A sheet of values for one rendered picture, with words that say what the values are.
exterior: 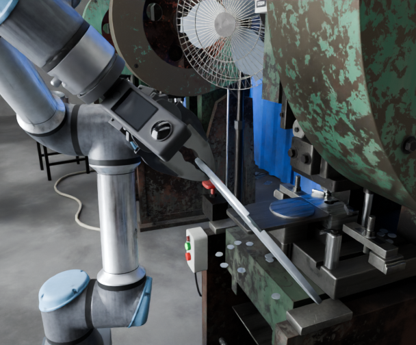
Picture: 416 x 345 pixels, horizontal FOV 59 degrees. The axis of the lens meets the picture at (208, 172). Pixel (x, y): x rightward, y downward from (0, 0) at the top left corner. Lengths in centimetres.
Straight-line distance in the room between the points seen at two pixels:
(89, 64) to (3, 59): 24
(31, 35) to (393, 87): 39
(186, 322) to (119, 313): 93
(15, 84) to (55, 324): 56
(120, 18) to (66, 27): 170
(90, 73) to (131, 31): 171
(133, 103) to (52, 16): 12
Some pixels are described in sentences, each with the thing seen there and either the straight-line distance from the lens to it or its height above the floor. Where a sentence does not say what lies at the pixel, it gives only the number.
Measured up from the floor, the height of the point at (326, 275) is 69.
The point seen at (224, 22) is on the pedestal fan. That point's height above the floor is 130.
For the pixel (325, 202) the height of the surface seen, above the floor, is 78.
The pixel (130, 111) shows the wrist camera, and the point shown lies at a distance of 44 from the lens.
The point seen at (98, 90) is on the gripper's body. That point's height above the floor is 117.
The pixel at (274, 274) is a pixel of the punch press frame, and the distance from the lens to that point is 102.
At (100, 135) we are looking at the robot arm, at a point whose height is 103.
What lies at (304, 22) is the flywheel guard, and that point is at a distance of 50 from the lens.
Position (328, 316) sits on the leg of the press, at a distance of 92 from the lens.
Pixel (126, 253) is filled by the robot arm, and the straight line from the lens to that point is 89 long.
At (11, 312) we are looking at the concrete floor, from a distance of 211.
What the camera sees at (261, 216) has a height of 78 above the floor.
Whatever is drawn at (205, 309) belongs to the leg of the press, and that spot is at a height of 32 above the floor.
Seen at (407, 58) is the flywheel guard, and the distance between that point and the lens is 48.
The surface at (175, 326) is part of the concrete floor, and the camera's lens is 183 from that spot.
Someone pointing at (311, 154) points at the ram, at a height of 95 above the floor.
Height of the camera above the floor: 122
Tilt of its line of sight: 19 degrees down
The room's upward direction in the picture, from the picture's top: straight up
